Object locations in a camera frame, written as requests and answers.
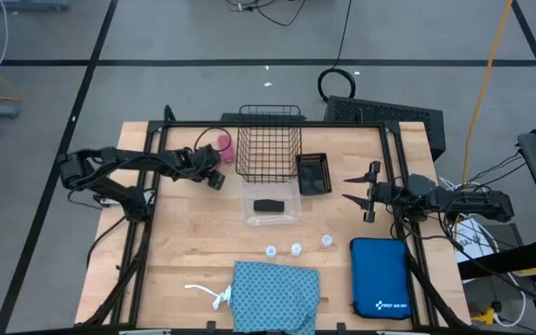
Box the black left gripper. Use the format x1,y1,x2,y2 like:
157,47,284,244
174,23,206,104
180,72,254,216
179,144,225,177

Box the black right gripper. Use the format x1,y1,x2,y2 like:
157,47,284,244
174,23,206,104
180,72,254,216
342,160,394,223

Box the pink cup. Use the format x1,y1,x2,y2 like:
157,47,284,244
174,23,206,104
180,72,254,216
216,134,235,165

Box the black bandage roll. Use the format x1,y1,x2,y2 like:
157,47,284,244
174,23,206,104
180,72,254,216
253,198,286,214

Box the blue patterned cloth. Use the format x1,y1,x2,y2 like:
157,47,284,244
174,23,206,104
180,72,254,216
183,260,321,335

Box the small black plastic basket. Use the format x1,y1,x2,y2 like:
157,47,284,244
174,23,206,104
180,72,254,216
295,152,333,196

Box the clear plastic bin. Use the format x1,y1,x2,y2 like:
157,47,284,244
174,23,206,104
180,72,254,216
240,179,303,228

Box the blue first aid pouch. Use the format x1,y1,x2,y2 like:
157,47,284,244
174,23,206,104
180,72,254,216
349,236,413,321

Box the white paper bag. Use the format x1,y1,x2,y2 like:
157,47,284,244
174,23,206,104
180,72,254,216
453,216,497,264

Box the yellow power plug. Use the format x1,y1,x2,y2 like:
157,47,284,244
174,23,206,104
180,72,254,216
470,306,497,326

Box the black wire basket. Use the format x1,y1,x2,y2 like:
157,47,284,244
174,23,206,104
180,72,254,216
234,104,304,184

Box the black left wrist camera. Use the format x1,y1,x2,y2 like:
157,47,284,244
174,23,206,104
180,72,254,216
206,169,227,191

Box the black metal table frame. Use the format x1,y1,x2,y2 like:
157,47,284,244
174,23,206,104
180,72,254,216
81,104,472,335

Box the black coiled cable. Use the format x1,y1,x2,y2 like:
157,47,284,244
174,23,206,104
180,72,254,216
316,0,357,103

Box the black floor cable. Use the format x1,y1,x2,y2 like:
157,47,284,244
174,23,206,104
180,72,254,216
224,0,309,28

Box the yellow hanging cable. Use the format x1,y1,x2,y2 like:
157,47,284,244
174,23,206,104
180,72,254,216
461,0,515,187

